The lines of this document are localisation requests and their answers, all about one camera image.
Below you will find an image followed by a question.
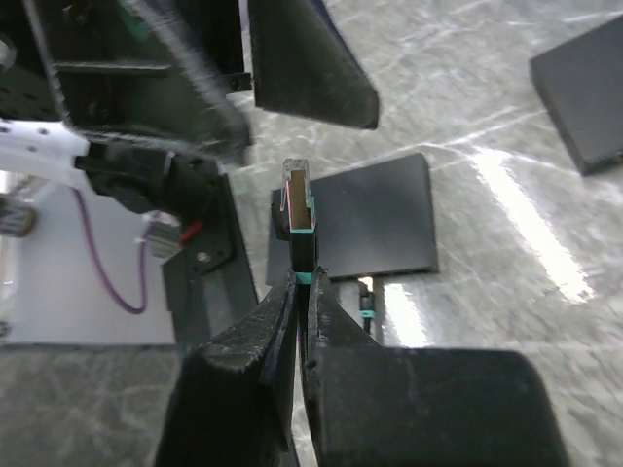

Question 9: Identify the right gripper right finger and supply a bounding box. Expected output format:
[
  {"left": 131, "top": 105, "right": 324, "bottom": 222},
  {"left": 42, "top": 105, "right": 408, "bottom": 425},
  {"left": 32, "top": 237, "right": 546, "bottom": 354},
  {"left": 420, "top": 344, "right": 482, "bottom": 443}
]
[{"left": 301, "top": 269, "right": 569, "bottom": 466}]

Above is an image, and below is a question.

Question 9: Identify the long black ethernet cable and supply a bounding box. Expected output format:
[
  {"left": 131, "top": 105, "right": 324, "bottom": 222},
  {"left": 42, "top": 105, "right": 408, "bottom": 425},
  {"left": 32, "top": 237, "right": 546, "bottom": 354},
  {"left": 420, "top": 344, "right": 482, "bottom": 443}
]
[{"left": 270, "top": 158, "right": 322, "bottom": 286}]

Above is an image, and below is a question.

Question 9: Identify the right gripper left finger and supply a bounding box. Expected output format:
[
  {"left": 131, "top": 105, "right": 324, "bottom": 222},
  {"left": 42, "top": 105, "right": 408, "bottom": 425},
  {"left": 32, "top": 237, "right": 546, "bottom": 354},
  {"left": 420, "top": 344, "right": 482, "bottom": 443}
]
[{"left": 155, "top": 270, "right": 297, "bottom": 466}]

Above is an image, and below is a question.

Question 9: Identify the black network switch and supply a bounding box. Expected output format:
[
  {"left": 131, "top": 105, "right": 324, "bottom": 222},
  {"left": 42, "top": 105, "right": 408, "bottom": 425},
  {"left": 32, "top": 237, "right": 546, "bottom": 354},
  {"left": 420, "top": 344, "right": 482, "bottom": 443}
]
[
  {"left": 265, "top": 152, "right": 440, "bottom": 288},
  {"left": 530, "top": 17, "right": 622, "bottom": 175}
]

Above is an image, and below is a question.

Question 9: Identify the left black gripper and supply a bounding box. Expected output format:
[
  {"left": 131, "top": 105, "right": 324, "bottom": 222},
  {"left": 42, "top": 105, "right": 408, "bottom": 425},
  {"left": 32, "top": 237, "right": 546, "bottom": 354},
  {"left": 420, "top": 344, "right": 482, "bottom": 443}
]
[{"left": 28, "top": 1, "right": 251, "bottom": 161}]

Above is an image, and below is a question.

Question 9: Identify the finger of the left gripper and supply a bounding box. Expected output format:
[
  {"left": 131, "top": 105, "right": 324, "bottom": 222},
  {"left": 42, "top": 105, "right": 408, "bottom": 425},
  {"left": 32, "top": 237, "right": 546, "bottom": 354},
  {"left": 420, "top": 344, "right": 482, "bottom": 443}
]
[{"left": 247, "top": 0, "right": 380, "bottom": 129}]

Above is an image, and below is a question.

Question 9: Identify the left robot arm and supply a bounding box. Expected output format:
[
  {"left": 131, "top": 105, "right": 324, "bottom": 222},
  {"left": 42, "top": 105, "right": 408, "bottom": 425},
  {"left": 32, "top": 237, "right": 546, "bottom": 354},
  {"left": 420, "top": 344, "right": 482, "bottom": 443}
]
[{"left": 1, "top": 1, "right": 380, "bottom": 220}]

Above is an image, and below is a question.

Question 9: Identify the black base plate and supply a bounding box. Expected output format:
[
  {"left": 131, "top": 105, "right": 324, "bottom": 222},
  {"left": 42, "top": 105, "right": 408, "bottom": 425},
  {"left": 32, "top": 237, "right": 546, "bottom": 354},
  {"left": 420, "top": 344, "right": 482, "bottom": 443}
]
[{"left": 162, "top": 175, "right": 258, "bottom": 344}]

